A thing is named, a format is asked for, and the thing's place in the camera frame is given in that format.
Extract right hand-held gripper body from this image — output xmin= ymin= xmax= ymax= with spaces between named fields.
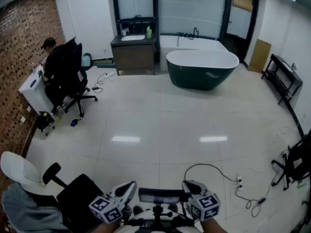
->
xmin=187 ymin=190 xmax=222 ymax=222

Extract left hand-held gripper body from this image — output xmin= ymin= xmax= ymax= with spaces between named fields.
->
xmin=88 ymin=194 xmax=134 ymax=225

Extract person's right forearm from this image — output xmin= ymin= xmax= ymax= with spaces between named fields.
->
xmin=200 ymin=217 xmax=229 ymax=233

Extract person's left forearm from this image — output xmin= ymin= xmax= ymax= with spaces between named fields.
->
xmin=92 ymin=221 xmax=122 ymax=233

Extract person's white shirt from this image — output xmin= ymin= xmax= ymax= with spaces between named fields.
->
xmin=121 ymin=210 xmax=202 ymax=233

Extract grey jacket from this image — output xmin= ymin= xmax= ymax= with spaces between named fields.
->
xmin=1 ymin=182 xmax=71 ymax=233

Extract black wheeled floor device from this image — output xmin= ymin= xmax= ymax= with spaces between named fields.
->
xmin=35 ymin=110 xmax=56 ymax=136

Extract dark green oval bathtub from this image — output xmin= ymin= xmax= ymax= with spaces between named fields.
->
xmin=166 ymin=49 xmax=240 ymax=91

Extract dark wooden vanity cabinet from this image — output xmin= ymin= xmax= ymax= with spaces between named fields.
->
xmin=109 ymin=34 xmax=156 ymax=76

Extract black console table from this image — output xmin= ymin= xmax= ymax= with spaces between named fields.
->
xmin=261 ymin=53 xmax=304 ymax=106

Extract black high-back office chair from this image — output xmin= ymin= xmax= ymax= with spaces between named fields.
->
xmin=47 ymin=36 xmax=98 ymax=118

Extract white rectangular bathtub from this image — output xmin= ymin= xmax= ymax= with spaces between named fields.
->
xmin=159 ymin=34 xmax=229 ymax=71

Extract brown cardboard sheet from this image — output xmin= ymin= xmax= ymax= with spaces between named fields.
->
xmin=247 ymin=38 xmax=272 ymax=74

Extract white sink basin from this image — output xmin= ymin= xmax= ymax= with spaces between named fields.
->
xmin=121 ymin=34 xmax=146 ymax=42

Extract black bathtub faucet set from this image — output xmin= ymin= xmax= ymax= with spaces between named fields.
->
xmin=178 ymin=27 xmax=200 ymax=40

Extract black power cable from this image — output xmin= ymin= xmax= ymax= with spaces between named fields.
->
xmin=184 ymin=163 xmax=240 ymax=182

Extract black chest-mounted camera rig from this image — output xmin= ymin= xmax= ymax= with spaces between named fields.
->
xmin=138 ymin=187 xmax=191 ymax=228

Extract black power adapter with cable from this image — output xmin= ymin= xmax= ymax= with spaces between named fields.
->
xmin=234 ymin=185 xmax=273 ymax=218
xmin=91 ymin=73 xmax=107 ymax=94

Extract black metal mirror shelf frame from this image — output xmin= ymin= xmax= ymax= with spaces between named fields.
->
xmin=111 ymin=0 xmax=160 ymax=37

